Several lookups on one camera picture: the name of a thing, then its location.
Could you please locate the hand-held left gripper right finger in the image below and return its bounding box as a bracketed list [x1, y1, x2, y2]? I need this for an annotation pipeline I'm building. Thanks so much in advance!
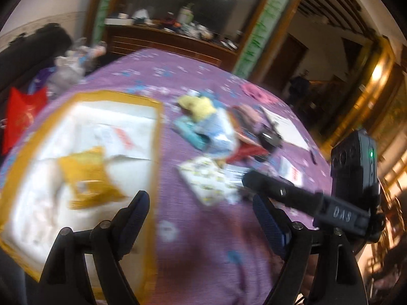
[253, 194, 366, 305]

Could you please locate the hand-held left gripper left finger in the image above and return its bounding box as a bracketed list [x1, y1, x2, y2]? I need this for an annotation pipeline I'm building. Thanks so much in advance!
[37, 190, 151, 305]

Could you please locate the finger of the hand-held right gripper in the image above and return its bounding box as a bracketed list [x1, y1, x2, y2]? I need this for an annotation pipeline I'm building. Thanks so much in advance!
[242, 170, 325, 212]

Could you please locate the red packet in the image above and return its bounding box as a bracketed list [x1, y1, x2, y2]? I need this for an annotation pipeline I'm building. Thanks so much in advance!
[227, 105, 269, 164]

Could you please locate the lemon print tissue pack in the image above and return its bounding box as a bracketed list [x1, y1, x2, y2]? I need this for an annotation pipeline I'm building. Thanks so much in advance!
[178, 156, 242, 207]

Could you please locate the white blue ice pack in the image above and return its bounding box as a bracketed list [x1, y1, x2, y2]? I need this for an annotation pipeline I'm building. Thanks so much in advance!
[194, 110, 239, 158]

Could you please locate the teal tissue pack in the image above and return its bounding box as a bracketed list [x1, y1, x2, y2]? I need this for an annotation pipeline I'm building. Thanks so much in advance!
[172, 116, 210, 150]

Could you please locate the yellow-rimmed white tray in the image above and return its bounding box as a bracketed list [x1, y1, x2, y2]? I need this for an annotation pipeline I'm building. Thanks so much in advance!
[0, 90, 164, 296]

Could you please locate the pale yellow cloth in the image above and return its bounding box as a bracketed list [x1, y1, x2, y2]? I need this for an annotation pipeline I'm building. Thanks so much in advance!
[177, 95, 218, 123]

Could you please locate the orange yellow packet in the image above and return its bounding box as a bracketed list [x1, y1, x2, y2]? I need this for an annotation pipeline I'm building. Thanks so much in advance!
[59, 146, 128, 210]

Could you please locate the purple floral tablecloth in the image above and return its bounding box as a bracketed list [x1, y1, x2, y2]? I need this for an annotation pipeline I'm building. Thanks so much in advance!
[0, 48, 334, 305]

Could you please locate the white paper sheet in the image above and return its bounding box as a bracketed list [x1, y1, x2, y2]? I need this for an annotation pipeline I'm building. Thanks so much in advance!
[261, 106, 310, 151]

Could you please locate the pink flower-shaped object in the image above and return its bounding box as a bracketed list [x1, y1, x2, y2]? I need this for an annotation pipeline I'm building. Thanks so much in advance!
[240, 83, 279, 104]

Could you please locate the red tote bag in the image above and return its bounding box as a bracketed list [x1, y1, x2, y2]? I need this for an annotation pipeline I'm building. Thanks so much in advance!
[2, 86, 48, 156]

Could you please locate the white plastic bag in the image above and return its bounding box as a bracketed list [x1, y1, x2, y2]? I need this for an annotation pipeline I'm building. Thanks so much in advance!
[48, 55, 86, 96]

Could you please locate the purple bag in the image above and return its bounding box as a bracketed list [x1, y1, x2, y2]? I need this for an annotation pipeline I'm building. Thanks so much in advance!
[28, 68, 56, 94]

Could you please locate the clear plastic bag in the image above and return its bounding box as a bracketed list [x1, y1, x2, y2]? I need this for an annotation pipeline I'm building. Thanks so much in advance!
[68, 38, 107, 67]

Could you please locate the wooden cabinet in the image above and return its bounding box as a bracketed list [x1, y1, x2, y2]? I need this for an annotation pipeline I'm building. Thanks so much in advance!
[105, 22, 239, 70]

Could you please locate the flat white box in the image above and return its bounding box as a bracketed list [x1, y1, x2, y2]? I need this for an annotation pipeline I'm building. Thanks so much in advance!
[105, 17, 136, 26]

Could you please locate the black leather sofa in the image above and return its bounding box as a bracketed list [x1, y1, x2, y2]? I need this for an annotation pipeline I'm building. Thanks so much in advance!
[0, 24, 74, 102]

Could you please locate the white tumbler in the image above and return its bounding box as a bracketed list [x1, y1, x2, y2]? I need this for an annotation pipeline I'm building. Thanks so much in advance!
[178, 3, 195, 24]

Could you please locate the black device with cable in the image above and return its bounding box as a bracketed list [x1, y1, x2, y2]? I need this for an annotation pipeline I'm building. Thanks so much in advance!
[257, 124, 283, 153]

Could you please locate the bamboo painted wooden frame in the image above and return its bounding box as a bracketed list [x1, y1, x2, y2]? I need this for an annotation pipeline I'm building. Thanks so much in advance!
[86, 0, 315, 80]

